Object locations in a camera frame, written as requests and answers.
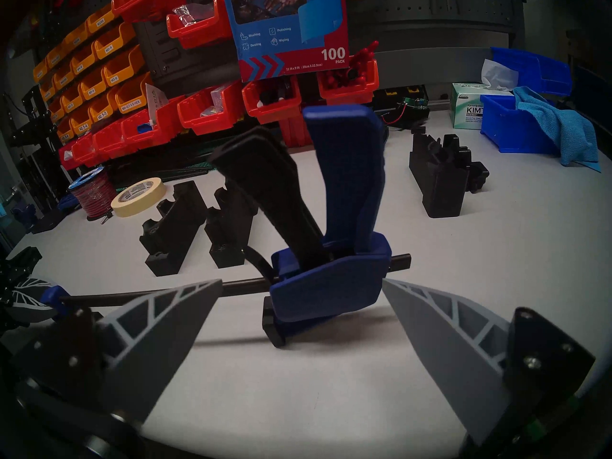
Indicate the yellow bin labelled M4 HEX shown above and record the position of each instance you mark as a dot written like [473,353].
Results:
[131,104]

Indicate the blue bench vise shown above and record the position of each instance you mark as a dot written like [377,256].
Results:
[24,215]

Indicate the white user manual leaflet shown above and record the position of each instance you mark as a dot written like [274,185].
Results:
[155,104]

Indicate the dark pegboard wall panel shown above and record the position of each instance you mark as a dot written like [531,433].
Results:
[430,13]

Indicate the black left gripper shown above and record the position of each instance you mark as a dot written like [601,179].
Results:
[19,267]

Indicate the yellow bin labelled M3X6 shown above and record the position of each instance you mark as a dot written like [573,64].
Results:
[101,22]

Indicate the blue plastic cap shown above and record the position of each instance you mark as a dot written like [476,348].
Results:
[145,127]

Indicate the black notched printed block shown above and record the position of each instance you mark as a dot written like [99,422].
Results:
[442,185]

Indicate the red bin with small bags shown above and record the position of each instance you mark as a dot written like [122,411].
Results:
[112,145]

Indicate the red bin with screw pack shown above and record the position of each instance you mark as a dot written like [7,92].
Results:
[210,123]

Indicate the black thumb screw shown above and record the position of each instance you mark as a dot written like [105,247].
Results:
[105,219]

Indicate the yellow bin labelled M3-6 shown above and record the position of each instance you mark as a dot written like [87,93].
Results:
[119,75]

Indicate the green cutting mat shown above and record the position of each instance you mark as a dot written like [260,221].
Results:
[191,169]

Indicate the yellow parts bin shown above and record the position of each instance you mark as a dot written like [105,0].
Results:
[81,126]
[71,103]
[62,80]
[55,59]
[76,39]
[82,66]
[39,74]

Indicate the Kimtech tissue box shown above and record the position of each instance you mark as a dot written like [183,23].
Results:
[466,111]

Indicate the small blue plastic bin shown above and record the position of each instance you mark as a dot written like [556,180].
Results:
[511,133]

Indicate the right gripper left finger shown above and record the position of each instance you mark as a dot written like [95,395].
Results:
[153,338]

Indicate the black 3D printed piece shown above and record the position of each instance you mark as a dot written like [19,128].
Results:
[172,233]
[229,228]

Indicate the black metal frame stand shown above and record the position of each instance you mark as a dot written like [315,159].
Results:
[33,142]

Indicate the small black printed clip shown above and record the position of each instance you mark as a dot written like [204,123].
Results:
[418,129]

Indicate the red bin with manual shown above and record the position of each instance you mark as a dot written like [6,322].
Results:
[158,135]

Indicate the red wall bin with bag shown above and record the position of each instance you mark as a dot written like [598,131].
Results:
[205,32]

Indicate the blue and black bar clamp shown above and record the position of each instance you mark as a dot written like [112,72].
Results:
[334,281]

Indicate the yellow bin labelled M2.5-5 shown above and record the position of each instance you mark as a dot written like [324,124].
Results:
[105,113]

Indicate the blue cleaning cloths box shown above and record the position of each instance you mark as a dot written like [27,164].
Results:
[287,32]

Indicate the large blue plastic bin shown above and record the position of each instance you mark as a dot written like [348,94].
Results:
[540,71]

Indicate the beige masking tape roll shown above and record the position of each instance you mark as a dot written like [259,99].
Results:
[138,202]

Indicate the yellow bin labelled M3-4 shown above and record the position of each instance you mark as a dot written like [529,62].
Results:
[112,47]

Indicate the crumpled blue microfiber cloth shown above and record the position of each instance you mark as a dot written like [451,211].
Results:
[569,128]

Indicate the red bin with red parts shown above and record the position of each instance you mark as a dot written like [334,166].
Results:
[349,92]

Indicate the clear bag of parts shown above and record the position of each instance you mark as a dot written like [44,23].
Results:
[185,16]

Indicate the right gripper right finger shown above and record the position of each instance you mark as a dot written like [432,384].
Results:
[454,343]

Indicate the yellow bin labelled M3-8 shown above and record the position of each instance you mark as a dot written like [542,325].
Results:
[92,91]

